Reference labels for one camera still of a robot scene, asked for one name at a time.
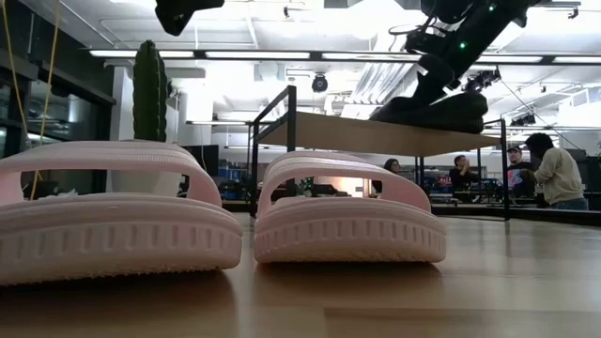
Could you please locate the yellow cable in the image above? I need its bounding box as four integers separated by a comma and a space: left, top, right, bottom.
0, 0, 62, 199

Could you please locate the black ceiling spotlight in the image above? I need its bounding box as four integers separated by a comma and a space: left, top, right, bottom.
462, 68, 502, 94

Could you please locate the pink rubber slide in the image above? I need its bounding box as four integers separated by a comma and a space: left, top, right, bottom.
254, 149, 447, 264
0, 139, 244, 286

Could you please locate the long ceiling light strip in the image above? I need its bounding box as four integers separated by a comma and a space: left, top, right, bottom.
88, 49, 601, 66

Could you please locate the black aluminium table frame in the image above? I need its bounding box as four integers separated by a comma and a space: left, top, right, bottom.
218, 200, 601, 227

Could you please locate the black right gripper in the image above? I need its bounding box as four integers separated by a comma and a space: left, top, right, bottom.
408, 55, 459, 114

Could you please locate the dark computer monitor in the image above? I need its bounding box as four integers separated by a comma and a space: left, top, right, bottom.
182, 144, 221, 177

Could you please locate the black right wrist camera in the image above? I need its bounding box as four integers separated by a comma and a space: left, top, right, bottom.
405, 25, 447, 56

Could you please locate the green cactus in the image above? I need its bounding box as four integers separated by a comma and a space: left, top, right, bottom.
132, 39, 169, 144

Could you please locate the wooden shelf with black frame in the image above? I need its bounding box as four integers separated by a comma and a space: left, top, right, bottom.
248, 84, 512, 222

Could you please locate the person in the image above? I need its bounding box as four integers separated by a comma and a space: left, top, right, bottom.
448, 154, 476, 199
370, 158, 403, 194
523, 132, 590, 211
505, 146, 537, 199

